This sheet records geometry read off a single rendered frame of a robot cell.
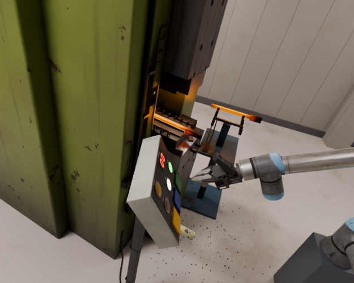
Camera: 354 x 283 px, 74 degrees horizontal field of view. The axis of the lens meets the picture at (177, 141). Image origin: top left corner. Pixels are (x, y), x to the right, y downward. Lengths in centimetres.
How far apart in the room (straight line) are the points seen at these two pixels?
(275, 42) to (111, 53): 320
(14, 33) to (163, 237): 97
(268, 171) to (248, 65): 309
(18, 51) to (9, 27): 9
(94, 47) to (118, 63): 12
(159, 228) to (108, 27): 73
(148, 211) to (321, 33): 362
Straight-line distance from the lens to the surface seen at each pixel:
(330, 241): 174
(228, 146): 201
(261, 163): 99
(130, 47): 92
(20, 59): 123
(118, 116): 105
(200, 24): 107
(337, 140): 442
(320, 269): 175
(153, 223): 83
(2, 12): 123
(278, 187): 108
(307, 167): 119
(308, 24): 397
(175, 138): 136
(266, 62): 398
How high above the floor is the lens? 175
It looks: 35 degrees down
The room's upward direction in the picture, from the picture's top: 14 degrees clockwise
